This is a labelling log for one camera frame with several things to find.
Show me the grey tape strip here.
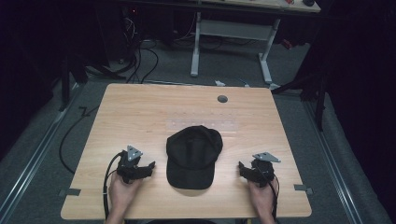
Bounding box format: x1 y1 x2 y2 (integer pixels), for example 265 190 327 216
58 188 82 198
293 183 315 196

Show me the bundle of black cables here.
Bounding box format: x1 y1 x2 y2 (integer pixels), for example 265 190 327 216
87 12 161 85

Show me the metal floor rail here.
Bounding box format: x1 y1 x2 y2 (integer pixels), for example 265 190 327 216
0 83 84 218
303 99 364 224

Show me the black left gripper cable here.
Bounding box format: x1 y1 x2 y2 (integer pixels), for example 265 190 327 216
102 151 126 220

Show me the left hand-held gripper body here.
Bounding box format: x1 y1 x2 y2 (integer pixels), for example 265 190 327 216
116 145 144 185

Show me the light wooden desk top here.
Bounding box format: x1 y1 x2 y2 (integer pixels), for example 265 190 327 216
199 0 322 14

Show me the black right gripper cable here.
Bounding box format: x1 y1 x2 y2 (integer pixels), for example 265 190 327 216
261 169 281 220

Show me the white metal desk frame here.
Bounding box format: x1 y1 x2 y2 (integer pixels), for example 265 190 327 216
190 11 282 86

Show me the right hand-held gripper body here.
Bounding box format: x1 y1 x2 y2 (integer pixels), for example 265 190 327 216
250 151 282 189

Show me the person's left hand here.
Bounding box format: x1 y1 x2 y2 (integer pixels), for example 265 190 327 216
106 170 145 218

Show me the person's right hand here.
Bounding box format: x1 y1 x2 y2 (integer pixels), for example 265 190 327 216
247 177 280 222

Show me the black floor cable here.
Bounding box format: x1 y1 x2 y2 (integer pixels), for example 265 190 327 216
58 105 101 175

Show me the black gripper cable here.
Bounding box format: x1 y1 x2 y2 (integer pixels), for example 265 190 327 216
261 169 281 220
102 151 126 220

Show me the black metal stand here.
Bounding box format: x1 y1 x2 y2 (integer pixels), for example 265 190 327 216
57 55 90 113
271 66 329 133

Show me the black baseball cap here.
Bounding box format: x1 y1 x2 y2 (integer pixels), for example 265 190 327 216
165 124 224 190

